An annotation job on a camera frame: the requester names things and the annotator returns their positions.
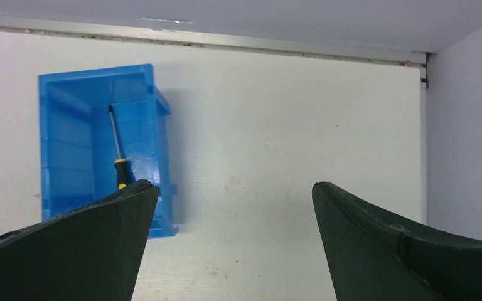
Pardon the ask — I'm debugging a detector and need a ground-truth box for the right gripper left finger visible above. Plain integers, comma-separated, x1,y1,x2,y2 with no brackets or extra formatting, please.
0,179,159,300

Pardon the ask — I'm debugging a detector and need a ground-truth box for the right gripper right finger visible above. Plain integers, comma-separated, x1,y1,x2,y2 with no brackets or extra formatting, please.
312,182,482,300

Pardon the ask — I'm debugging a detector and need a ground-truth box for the black yellow handled screwdriver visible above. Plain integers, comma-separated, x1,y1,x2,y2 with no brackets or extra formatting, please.
108,105,133,189

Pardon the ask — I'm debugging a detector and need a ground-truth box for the blue plastic storage bin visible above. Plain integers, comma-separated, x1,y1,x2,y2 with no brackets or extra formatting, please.
38,64,178,238

